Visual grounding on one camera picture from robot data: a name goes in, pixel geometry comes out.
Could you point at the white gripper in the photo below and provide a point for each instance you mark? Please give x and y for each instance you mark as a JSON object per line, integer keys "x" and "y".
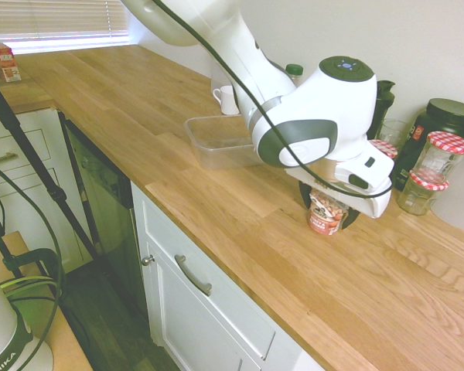
{"x": 371, "y": 170}

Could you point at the Quaker cereal cup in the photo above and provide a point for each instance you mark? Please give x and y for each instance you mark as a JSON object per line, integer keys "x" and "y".
{"x": 325, "y": 220}

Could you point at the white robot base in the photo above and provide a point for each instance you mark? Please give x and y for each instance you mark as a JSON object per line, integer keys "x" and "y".
{"x": 0, "y": 309}

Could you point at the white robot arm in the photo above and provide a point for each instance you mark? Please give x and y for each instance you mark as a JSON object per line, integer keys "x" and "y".
{"x": 232, "y": 46}

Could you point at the clear plastic container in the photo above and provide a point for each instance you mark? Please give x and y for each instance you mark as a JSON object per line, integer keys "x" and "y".
{"x": 216, "y": 154}

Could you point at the glass jar red checked lid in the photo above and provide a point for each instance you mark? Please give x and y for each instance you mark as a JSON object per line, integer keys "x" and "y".
{"x": 417, "y": 197}
{"x": 384, "y": 147}
{"x": 442, "y": 154}

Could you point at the clear drinking glass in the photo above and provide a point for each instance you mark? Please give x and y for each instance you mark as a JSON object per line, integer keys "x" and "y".
{"x": 392, "y": 135}

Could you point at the black shaker bottle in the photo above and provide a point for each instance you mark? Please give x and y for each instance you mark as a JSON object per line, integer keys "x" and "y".
{"x": 384, "y": 104}

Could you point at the bottle with white green lid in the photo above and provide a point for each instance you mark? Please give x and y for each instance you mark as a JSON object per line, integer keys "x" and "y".
{"x": 294, "y": 71}

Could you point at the white ceramic mug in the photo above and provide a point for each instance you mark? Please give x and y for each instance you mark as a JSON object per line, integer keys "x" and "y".
{"x": 228, "y": 100}

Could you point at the large black supplement tub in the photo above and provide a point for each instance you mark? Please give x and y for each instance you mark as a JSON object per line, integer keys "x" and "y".
{"x": 444, "y": 116}

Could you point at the steel cabinet knob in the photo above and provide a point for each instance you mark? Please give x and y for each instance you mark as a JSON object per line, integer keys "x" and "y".
{"x": 147, "y": 261}

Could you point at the dark dishwasher front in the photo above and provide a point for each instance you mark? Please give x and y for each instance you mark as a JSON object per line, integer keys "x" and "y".
{"x": 100, "y": 201}

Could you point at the white drawer cabinet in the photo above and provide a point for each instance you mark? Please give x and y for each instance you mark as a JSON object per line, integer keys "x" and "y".
{"x": 42, "y": 148}

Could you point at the wooden mounting board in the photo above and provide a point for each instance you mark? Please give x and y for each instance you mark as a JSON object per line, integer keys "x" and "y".
{"x": 67, "y": 340}

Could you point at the black clamp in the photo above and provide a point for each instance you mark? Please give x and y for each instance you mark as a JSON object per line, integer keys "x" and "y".
{"x": 35, "y": 257}

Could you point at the black tripod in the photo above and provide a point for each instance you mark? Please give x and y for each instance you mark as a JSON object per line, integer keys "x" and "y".
{"x": 23, "y": 137}

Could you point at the white window blinds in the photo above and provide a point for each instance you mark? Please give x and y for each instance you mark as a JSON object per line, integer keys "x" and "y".
{"x": 54, "y": 17}

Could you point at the red cardboard box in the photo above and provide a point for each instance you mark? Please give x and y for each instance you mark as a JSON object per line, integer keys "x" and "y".
{"x": 5, "y": 63}

